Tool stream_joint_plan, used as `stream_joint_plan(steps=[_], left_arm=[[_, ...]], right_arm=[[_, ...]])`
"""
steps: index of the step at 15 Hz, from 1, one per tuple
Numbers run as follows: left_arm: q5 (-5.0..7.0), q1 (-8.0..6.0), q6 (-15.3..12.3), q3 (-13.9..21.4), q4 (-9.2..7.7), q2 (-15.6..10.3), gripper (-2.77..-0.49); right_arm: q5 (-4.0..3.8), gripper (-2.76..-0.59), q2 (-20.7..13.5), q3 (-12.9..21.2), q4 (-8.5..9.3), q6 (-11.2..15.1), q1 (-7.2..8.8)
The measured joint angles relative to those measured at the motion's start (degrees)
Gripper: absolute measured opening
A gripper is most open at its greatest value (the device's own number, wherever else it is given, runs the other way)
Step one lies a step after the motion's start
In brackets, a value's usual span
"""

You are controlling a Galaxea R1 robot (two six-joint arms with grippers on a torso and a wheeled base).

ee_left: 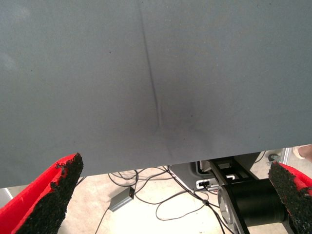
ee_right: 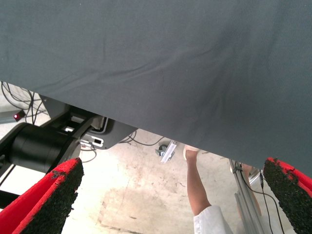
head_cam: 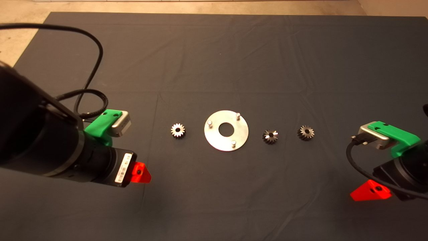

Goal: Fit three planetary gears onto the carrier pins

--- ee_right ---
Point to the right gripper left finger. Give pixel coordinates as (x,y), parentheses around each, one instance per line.
(36,207)

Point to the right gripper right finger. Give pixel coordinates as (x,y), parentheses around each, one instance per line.
(290,195)

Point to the white garment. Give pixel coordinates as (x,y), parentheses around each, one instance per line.
(209,221)

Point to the grey adapter box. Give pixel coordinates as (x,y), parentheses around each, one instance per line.
(17,117)

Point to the dark grey base panel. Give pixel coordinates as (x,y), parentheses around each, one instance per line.
(117,134)

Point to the pale shoe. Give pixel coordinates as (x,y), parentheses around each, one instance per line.
(191,147)

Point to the short aluminium profile foot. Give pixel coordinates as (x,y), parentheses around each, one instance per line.
(169,151)

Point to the grey caster wheel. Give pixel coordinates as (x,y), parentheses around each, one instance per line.
(161,150)

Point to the dark grey table cloth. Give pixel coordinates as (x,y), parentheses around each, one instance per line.
(156,61)

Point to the aluminium profile post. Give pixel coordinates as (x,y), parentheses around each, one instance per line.
(246,212)

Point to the black frame with cylinder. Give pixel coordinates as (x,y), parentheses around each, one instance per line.
(39,146)

